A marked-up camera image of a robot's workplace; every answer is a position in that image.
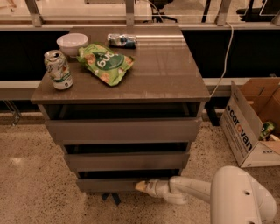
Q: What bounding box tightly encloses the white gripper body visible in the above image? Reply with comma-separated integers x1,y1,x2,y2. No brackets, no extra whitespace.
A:
145,179,170,198

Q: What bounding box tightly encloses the grey bottom drawer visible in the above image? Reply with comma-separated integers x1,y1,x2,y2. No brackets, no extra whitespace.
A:
76,169,181,193

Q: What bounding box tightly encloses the grey drawer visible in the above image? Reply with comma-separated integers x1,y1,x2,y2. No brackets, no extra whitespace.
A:
76,169,181,193
65,143,189,172
45,102,202,144

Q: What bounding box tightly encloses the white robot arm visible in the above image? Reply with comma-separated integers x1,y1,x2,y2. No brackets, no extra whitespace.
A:
136,166,277,224

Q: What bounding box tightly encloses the grey drawer cabinet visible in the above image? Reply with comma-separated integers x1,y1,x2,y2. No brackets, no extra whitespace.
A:
31,25,211,182

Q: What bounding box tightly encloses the grey middle drawer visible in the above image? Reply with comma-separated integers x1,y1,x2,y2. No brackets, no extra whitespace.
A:
65,143,189,172

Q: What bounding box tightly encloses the grey top drawer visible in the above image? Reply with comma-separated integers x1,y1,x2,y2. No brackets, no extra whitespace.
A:
45,102,202,144

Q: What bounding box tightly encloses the blue tape cross marker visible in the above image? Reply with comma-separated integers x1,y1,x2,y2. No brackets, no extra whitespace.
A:
101,192,121,206

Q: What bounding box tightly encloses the green chip bag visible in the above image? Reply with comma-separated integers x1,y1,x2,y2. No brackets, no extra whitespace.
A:
77,43,135,87

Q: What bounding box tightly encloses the green can in box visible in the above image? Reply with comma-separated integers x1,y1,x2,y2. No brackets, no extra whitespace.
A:
259,121,275,141

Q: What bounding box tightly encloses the white cardboard box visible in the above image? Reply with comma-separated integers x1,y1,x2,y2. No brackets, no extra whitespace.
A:
220,78,280,167

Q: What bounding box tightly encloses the crushed blue silver can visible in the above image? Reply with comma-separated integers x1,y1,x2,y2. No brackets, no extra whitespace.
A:
107,33,137,49

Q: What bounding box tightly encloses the green white soda can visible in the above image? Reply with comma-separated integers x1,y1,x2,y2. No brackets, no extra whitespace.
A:
44,50,73,90

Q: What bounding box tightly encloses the white bowl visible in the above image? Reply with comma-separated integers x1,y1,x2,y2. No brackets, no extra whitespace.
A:
57,33,88,57

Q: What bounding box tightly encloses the black office chair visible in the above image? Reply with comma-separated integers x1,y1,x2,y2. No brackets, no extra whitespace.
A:
143,0,178,23

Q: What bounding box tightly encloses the white cable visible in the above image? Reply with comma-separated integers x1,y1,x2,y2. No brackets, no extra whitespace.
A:
208,22,235,99

